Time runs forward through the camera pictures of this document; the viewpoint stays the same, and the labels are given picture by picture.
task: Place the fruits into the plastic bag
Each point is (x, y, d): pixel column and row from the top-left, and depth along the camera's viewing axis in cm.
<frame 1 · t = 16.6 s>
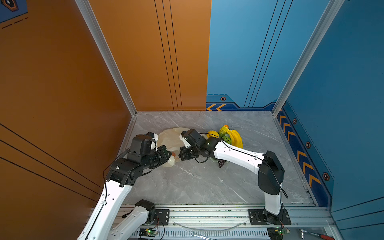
left hand: (173, 151, 68), fingers closed
right hand: (177, 156, 79), fingers closed
cream plastic bag orange print: (170, 138, 87), point 17 cm above the table
yellow banana bunch: (236, 139, 93), point 11 cm above the table
green orange mango: (223, 130, 96), point 13 cm above the table

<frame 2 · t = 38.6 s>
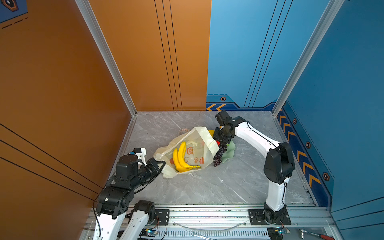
left hand: (166, 160, 65), fingers closed
right hand: (213, 139, 90), fingers open
cream plastic bag orange print: (200, 147, 93), point 8 cm above the table
yellow banana bunch: (179, 160, 89), point 7 cm above the table
green leaf-shaped plate: (229, 153, 95), point 4 cm above the table
dark purple grape bunch: (217, 159, 89), point 7 cm above the table
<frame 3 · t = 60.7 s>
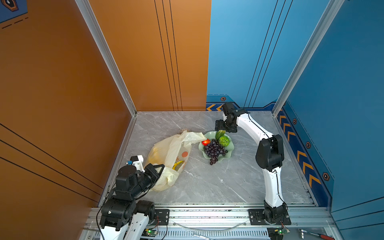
left hand: (165, 163, 66), fingers closed
right hand: (220, 129, 97), fingers open
cream plastic bag orange print: (173, 153, 78), point 19 cm above the table
dark purple grape bunch: (213, 150, 91), point 9 cm above the table
red apple left: (206, 142, 93), point 10 cm above the table
green kiwi half: (224, 140, 95), point 9 cm above the table
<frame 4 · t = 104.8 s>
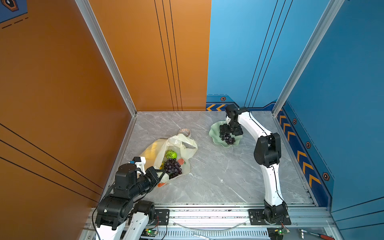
left hand: (166, 169, 65), fingers closed
right hand: (226, 134, 99), fingers open
dark purple grape bunch: (172, 168, 84), point 8 cm above the table
green kiwi half: (171, 154, 91), point 7 cm above the table
